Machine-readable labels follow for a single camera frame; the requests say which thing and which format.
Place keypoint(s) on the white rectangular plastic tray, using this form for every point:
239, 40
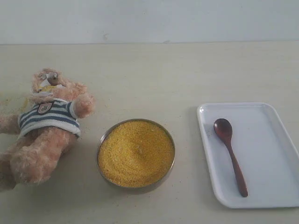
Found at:
266, 154

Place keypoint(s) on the yellow millet grains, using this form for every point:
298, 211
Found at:
135, 154

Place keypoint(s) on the dark brown wooden spoon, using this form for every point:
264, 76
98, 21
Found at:
224, 131

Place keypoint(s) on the round metal bowl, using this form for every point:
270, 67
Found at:
101, 140

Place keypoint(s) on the plush teddy bear striped shirt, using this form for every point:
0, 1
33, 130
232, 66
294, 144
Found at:
46, 131

